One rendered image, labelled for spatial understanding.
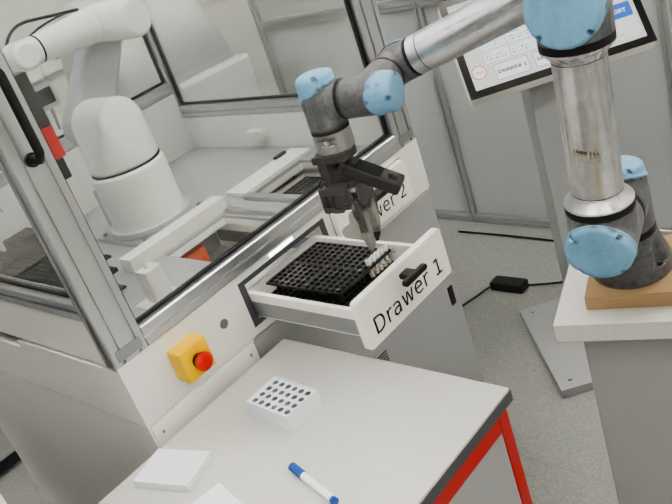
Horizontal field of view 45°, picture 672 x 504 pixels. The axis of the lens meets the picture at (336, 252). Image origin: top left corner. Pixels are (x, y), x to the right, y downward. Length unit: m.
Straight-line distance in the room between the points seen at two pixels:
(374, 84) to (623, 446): 0.92
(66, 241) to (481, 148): 2.37
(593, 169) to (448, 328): 1.09
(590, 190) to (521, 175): 2.16
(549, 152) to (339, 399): 1.21
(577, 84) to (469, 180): 2.43
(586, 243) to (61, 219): 0.91
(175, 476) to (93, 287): 0.38
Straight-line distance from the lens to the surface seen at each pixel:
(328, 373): 1.67
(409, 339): 2.23
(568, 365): 2.72
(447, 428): 1.44
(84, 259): 1.55
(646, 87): 3.12
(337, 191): 1.56
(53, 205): 1.51
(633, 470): 1.89
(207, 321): 1.72
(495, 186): 3.65
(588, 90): 1.32
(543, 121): 2.48
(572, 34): 1.25
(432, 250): 1.69
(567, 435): 2.52
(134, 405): 1.66
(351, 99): 1.46
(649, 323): 1.59
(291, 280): 1.76
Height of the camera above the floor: 1.67
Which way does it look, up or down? 25 degrees down
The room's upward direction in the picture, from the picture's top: 20 degrees counter-clockwise
